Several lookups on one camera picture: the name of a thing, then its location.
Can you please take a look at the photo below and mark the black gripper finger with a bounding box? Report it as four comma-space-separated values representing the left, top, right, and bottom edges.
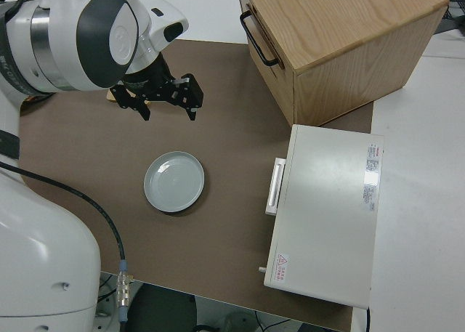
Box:
179, 73, 204, 122
110, 84, 152, 123

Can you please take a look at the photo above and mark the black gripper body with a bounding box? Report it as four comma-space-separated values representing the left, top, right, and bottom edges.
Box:
122, 54, 185, 105

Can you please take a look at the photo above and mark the gray round plate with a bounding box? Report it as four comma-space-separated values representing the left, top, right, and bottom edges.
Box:
143, 150, 209, 213

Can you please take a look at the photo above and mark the brown table mat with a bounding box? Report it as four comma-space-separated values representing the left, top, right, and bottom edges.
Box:
17, 39, 375, 332

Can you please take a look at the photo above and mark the wooden drawer box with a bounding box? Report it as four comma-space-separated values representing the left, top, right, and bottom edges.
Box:
235, 0, 450, 128

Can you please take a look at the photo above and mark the white toaster oven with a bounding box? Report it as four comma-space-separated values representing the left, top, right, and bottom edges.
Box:
258, 124, 385, 309

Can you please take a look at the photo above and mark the black mesh panel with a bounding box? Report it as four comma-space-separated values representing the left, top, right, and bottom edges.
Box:
441, 0, 465, 35

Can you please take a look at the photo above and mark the black metal drawer handle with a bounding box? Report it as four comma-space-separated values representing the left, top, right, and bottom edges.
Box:
239, 11, 281, 68

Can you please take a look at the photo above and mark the black cable with metal connector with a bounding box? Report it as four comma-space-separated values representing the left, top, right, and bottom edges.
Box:
0, 161, 132, 324

